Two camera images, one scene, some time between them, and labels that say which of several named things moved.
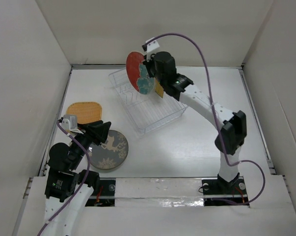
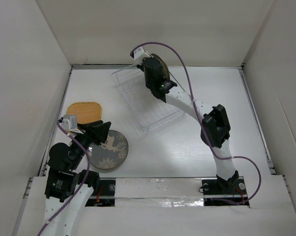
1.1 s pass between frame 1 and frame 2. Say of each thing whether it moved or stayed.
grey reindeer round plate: stayed
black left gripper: stayed
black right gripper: moved
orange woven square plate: stayed
